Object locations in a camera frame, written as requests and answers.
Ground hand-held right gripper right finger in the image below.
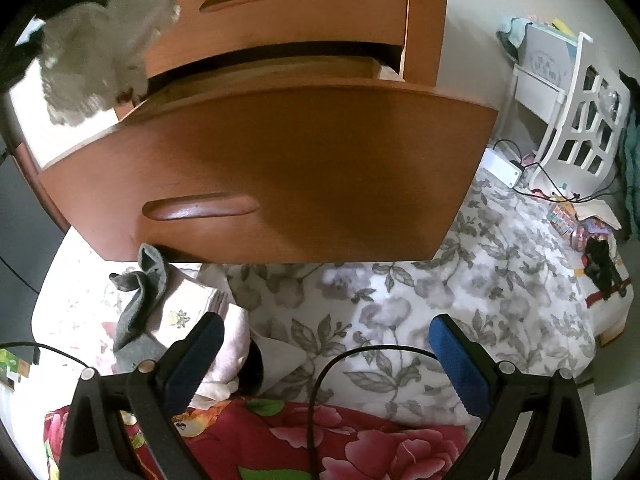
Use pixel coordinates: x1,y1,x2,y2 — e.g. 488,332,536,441
429,314,593,480

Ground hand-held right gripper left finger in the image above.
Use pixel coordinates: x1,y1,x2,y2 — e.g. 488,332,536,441
59,311,226,480

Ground pale pink underwear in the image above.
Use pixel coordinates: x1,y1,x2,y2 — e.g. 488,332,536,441
192,305,251,408

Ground white plastic-wrapped bundle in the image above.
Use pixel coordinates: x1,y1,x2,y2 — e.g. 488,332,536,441
39,0,182,128

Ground white flower embroidered underwear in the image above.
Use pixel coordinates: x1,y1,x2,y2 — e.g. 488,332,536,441
145,275,236,351

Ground grey green underwear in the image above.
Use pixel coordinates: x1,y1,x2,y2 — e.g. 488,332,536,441
109,243,172,367

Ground white printed underwear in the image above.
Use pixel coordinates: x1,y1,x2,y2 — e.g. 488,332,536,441
250,330,307,391

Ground white grey floral blanket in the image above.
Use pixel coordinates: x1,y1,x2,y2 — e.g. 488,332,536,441
30,172,601,426

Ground red floral blanket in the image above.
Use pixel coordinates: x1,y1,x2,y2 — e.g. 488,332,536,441
42,395,468,480

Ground white red striped towel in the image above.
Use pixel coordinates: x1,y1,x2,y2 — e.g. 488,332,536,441
582,255,636,346

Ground green white box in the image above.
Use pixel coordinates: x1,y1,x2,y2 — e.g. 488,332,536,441
0,350,31,386

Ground bag of colourful trinkets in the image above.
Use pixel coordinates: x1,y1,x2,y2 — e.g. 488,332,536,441
570,215,612,253

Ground dark grey cabinet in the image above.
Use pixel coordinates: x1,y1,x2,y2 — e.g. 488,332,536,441
0,150,66,311

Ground white power strip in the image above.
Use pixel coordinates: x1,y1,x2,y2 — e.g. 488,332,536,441
484,147,523,188

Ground cream cloth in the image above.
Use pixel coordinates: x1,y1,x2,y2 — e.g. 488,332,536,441
575,200,621,231

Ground teal jacket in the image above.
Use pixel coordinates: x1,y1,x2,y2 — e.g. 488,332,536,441
617,110,640,241

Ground white lattice rack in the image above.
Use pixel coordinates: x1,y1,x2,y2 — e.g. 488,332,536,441
527,32,628,196

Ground white storage shelf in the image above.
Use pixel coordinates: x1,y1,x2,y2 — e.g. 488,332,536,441
512,27,581,121

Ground black garment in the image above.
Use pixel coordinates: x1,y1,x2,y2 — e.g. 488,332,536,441
617,70,640,111

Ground teal towel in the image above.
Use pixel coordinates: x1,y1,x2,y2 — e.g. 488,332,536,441
496,16,533,58

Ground black cable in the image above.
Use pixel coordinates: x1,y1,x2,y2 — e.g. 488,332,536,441
492,137,621,203
0,342,88,376
306,344,441,480

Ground curved wooden bed frame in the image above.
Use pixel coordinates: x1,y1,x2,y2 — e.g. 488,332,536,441
0,110,68,233

